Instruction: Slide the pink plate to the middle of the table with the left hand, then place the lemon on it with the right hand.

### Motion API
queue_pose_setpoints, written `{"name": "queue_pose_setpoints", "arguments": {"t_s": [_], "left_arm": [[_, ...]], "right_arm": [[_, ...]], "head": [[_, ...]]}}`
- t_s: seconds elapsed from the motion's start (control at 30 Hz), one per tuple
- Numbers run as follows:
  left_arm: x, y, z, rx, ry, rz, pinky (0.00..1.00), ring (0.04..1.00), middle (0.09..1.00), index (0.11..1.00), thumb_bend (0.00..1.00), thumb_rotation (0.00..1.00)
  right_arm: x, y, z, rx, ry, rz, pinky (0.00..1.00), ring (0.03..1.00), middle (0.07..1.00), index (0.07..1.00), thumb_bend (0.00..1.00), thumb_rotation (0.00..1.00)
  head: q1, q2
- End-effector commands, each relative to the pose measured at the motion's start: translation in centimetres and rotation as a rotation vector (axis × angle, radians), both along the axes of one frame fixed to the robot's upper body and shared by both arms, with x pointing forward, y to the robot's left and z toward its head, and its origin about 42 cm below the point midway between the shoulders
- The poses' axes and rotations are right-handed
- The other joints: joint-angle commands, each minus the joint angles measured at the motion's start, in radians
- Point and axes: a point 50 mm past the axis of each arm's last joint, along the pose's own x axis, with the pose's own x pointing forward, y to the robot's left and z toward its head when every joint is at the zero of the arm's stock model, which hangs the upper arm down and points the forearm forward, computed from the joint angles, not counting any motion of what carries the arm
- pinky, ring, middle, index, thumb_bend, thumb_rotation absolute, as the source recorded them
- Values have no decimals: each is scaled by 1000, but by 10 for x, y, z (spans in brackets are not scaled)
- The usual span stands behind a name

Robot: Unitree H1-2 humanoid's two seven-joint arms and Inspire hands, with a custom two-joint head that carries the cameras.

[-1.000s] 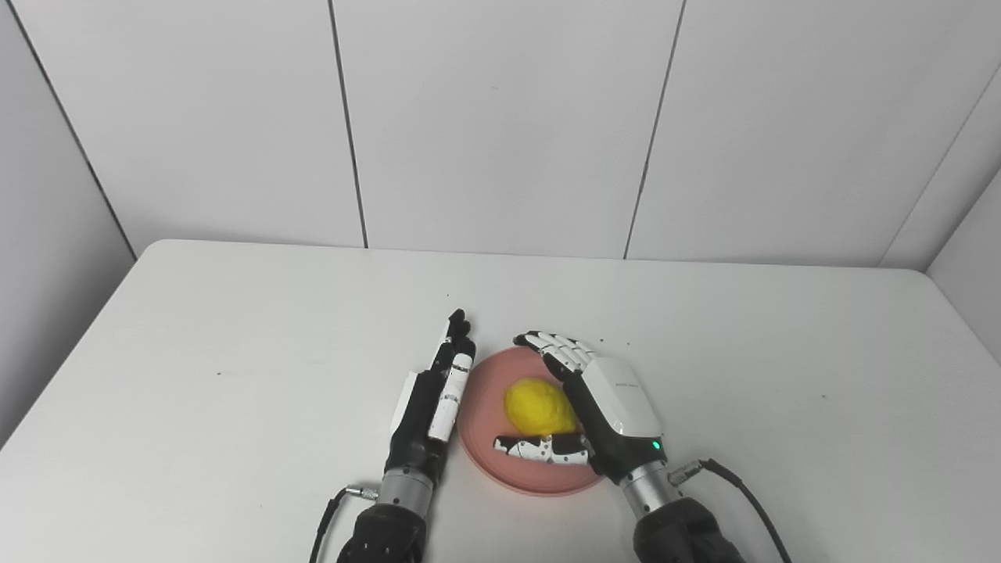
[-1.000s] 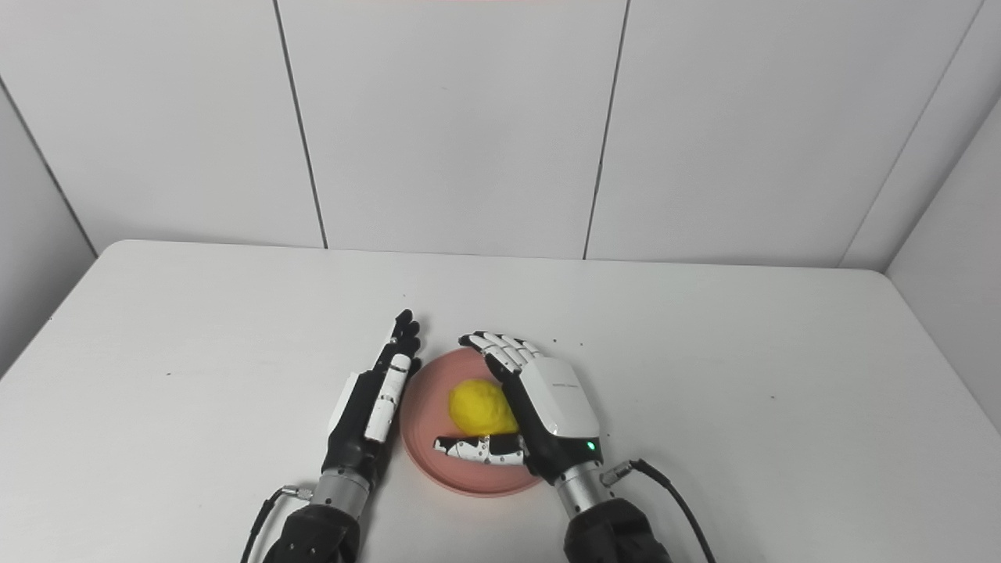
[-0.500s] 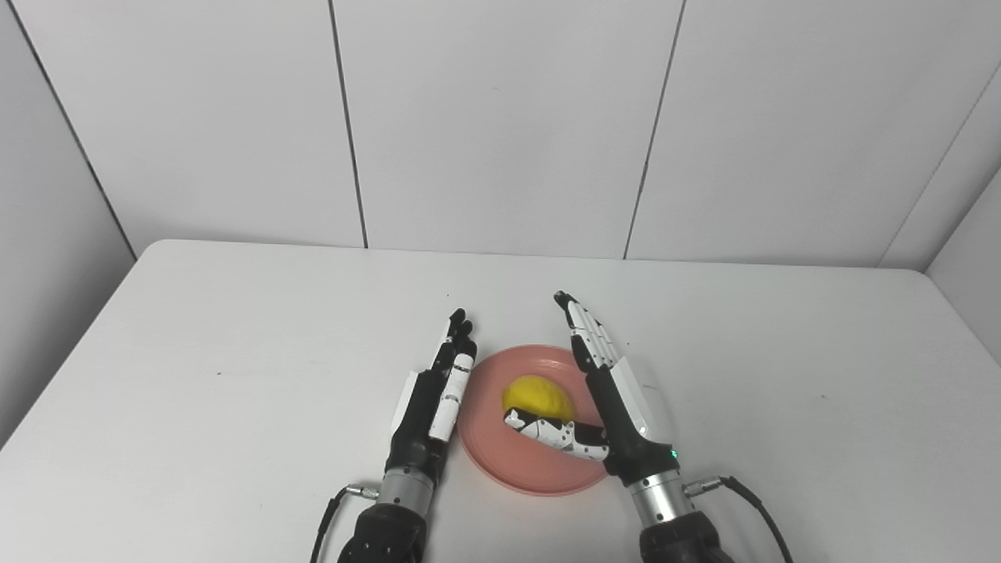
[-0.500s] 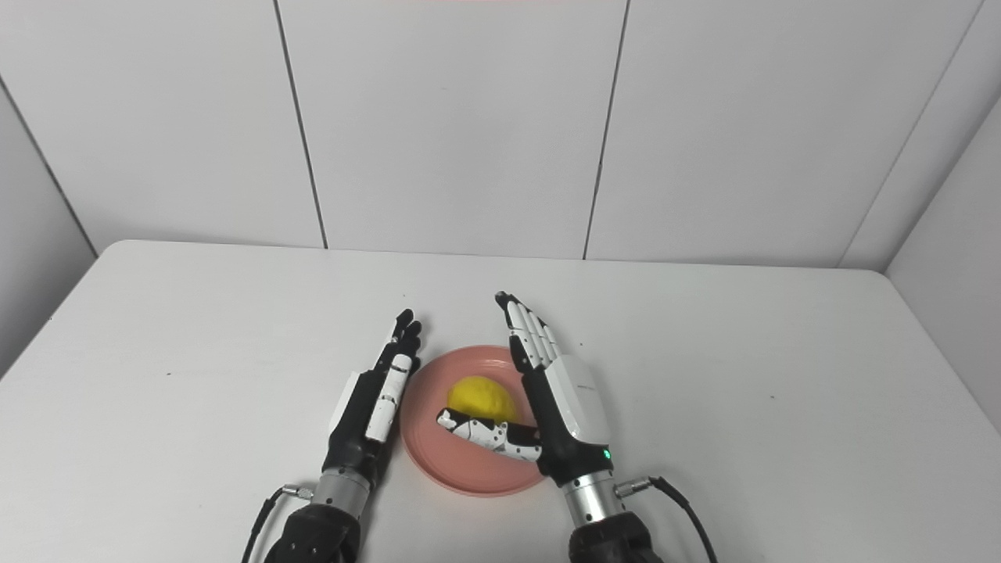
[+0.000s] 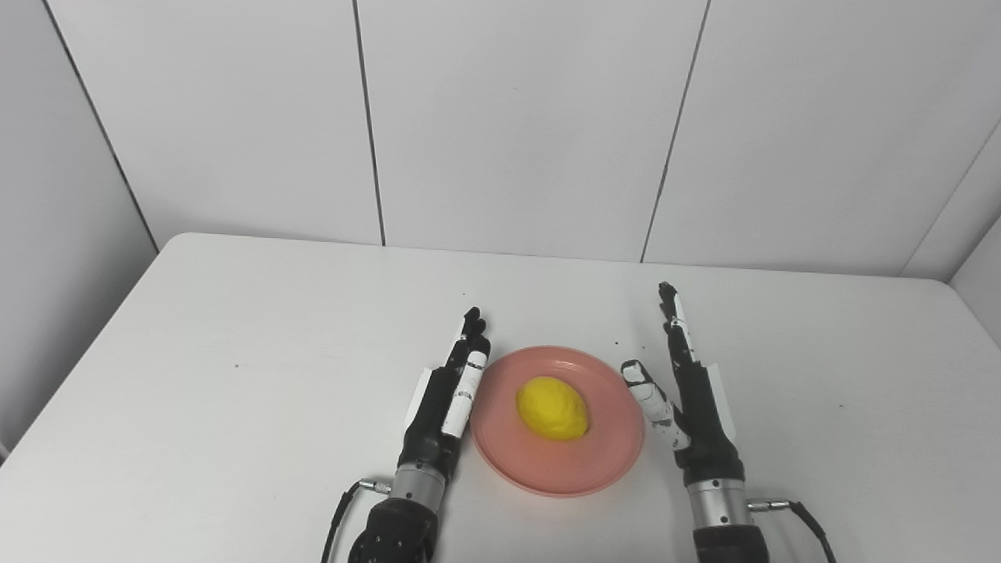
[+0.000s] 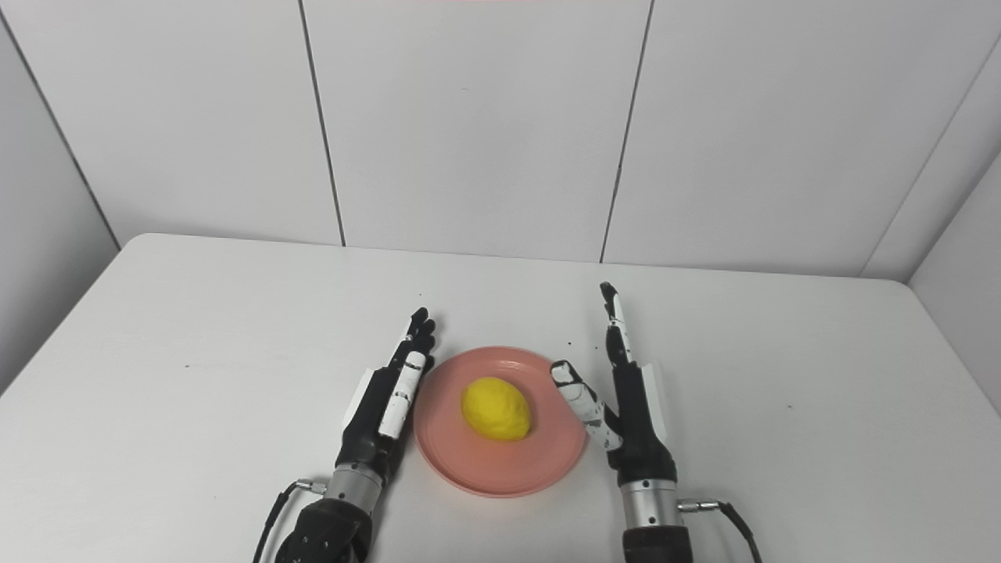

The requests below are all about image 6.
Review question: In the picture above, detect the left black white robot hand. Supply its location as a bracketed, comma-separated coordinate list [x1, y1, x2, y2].
[335, 307, 437, 479]

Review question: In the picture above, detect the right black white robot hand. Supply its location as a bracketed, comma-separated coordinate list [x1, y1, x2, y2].
[550, 281, 679, 487]

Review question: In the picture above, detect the yellow lemon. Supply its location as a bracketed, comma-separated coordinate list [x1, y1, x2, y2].
[460, 377, 533, 443]

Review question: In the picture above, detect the pink round plate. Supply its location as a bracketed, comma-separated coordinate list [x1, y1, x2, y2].
[413, 346, 589, 499]

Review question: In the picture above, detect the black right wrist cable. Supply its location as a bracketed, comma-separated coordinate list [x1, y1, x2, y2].
[677, 499, 763, 563]

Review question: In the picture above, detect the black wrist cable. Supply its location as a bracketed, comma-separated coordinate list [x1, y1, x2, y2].
[251, 479, 328, 563]
[677, 499, 763, 563]

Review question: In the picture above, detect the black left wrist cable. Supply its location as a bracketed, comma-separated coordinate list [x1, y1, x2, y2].
[251, 479, 328, 563]

